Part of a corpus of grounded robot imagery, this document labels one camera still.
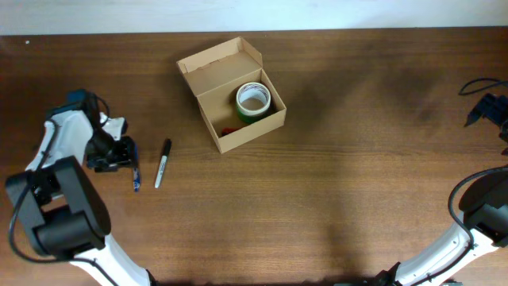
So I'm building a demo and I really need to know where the black and white marker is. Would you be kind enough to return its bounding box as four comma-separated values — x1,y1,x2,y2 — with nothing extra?
154,138,172,188

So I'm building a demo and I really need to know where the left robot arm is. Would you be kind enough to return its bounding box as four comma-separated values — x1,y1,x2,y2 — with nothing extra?
6,89,156,285

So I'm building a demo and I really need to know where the brown cardboard box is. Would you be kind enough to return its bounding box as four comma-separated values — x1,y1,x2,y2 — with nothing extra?
177,37,287,153

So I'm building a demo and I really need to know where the orange utility knife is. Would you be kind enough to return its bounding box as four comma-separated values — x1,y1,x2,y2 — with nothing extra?
221,127,240,137

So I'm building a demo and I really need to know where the blue pen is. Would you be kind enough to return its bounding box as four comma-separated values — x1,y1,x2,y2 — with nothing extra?
133,145,141,192

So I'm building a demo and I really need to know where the green tape roll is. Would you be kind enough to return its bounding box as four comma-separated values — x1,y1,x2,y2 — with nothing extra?
237,105,269,124

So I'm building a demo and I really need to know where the white masking tape roll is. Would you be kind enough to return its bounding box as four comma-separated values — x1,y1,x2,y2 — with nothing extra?
236,82,271,110

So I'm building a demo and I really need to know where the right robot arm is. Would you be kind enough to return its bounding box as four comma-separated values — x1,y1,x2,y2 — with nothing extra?
361,166,507,285

